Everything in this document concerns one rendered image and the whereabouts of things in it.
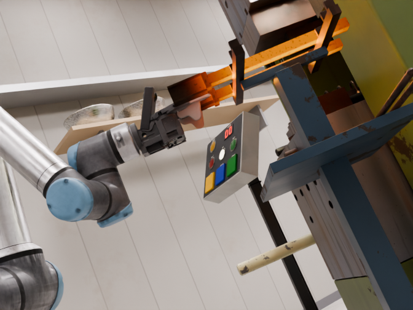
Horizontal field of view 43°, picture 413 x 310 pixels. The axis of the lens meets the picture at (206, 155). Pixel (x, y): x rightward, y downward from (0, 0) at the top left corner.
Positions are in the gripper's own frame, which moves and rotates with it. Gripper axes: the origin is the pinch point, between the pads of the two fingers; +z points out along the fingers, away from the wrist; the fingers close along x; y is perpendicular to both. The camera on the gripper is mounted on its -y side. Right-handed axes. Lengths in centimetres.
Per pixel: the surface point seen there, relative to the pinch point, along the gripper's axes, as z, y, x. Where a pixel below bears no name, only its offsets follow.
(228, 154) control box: 5, -4, -89
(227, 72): 5.9, 0.8, 13.6
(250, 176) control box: 9, 10, -80
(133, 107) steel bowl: -36, -108, -271
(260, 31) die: 28, -25, -34
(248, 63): 11.1, 0.8, 13.5
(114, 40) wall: -33, -203, -337
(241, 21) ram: 25, -36, -45
